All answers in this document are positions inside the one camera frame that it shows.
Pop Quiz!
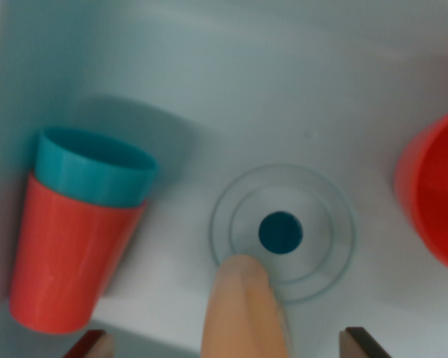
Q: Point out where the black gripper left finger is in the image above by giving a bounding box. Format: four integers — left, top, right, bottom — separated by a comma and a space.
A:
63, 330, 115, 358

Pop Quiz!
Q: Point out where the red plastic mug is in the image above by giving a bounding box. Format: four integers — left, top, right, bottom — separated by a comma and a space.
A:
393, 104, 448, 277

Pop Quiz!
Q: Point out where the teal plastic cup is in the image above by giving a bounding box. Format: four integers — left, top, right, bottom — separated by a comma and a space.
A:
35, 127, 158, 209

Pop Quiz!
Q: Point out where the light blue toy sink unit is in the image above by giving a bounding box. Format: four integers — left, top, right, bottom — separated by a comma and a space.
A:
0, 0, 448, 358

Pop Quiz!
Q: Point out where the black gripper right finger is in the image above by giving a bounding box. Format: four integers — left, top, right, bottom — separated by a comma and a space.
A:
338, 327, 391, 358

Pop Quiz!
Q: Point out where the red plastic cup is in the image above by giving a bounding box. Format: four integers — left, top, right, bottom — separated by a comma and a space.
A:
9, 170, 149, 335

